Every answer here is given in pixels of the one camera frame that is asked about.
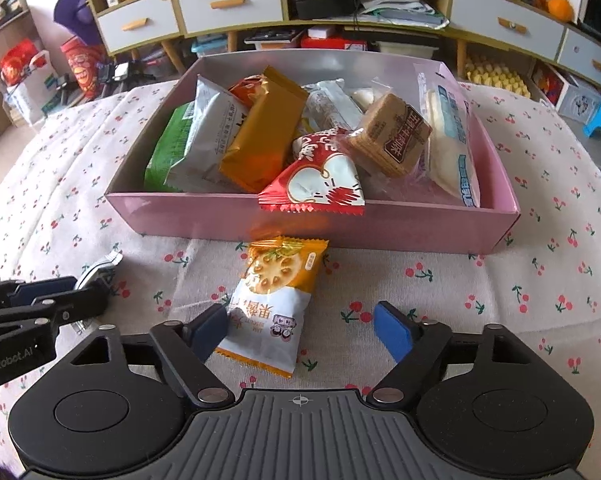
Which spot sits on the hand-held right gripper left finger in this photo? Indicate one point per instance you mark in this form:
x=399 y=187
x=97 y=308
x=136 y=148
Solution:
x=211 y=327

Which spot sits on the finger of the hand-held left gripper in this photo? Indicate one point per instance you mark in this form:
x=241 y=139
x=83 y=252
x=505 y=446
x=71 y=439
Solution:
x=80 y=300
x=45 y=287

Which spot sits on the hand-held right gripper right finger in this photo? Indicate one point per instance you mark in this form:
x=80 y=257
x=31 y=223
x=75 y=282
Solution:
x=393 y=330

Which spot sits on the white blue snack packet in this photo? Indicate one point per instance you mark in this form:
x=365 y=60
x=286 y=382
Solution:
x=98 y=270

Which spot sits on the orange white biscuit packet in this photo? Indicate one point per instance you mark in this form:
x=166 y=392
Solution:
x=275 y=300

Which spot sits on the pink cardboard box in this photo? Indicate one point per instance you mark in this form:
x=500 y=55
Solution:
x=330 y=230

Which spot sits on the green snack packet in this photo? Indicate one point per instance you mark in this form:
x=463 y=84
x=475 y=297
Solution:
x=168 y=150

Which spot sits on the long white snack packet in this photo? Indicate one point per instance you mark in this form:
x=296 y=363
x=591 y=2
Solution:
x=450 y=150

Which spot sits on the clear wafer biscuit packet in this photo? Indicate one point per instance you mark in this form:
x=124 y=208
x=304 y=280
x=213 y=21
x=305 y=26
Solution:
x=390 y=135

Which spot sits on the silver snack packet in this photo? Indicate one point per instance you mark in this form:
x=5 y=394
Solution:
x=215 y=125

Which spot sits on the yellow snack packet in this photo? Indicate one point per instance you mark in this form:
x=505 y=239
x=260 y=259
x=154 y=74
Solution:
x=260 y=130

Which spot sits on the pale shiny snack packet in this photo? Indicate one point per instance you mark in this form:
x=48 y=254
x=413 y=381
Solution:
x=330 y=105

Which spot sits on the small white snack packet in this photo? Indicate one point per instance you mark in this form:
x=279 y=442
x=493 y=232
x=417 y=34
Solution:
x=365 y=97

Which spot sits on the orange red snack packet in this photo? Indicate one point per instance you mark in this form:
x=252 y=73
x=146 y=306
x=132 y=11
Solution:
x=245 y=90

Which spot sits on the cherry print tablecloth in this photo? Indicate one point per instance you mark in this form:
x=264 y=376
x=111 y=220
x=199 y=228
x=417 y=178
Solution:
x=430 y=285

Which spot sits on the white shopping bag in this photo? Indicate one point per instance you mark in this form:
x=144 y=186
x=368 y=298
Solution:
x=33 y=92

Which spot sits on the red cartoon gift bag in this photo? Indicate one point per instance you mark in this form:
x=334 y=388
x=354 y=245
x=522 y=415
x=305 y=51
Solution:
x=83 y=70

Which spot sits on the long wooden cabinet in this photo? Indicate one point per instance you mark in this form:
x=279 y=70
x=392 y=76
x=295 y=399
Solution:
x=173 y=55

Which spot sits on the yellow egg tray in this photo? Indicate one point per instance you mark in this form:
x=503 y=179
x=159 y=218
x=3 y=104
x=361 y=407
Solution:
x=498 y=77

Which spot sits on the purple round object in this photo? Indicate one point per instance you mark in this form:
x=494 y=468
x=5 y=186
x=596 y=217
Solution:
x=75 y=10

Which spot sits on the blue lid storage bin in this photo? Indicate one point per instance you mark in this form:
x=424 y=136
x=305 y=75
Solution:
x=210 y=47

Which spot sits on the clear storage bin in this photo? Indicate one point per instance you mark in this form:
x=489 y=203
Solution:
x=273 y=46
x=408 y=50

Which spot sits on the red box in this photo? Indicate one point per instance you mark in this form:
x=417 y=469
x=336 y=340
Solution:
x=333 y=43

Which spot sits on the white printed box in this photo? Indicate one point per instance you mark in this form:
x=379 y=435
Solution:
x=573 y=95

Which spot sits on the black keyboard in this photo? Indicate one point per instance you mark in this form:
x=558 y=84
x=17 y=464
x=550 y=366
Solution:
x=273 y=36

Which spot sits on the small white box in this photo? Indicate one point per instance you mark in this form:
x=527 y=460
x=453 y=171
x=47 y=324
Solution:
x=321 y=31

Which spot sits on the stack of papers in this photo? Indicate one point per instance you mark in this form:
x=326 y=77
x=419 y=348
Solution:
x=405 y=7

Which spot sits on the orange fruit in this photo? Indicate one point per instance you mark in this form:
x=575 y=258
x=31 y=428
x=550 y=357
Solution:
x=560 y=8

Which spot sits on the black camera devices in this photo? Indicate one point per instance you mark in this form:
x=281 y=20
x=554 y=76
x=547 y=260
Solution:
x=125 y=75

